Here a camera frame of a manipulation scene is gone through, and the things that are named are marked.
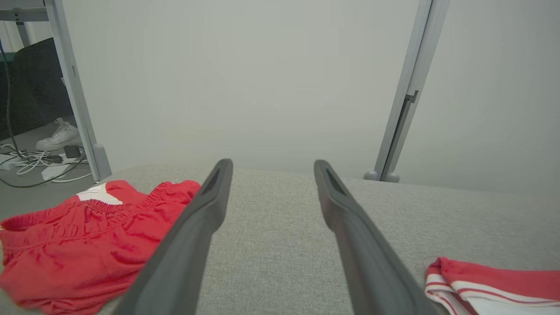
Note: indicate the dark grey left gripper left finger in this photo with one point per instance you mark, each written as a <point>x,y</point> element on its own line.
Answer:
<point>175,262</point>

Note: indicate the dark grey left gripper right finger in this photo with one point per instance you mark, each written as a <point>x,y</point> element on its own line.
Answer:
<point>372,271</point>

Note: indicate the red Bulls shorts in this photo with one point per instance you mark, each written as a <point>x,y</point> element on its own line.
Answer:
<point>78,253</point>

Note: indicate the red Bulls 23 jersey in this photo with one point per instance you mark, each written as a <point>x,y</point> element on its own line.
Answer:
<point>503,284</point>

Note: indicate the grey fabric padded surface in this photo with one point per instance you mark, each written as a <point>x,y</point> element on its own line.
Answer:
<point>280,240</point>

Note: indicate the white power strip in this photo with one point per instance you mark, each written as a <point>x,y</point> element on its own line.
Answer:
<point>54,172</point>

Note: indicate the black power adapter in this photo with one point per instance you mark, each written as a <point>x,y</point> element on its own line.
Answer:
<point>72,152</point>

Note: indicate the white sneaker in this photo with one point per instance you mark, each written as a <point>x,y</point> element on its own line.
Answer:
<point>59,138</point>

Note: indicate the grey partition joint post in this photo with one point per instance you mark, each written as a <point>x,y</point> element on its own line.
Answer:
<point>411,87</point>

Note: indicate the grey partition end post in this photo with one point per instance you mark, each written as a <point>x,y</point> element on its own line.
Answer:
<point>74,87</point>

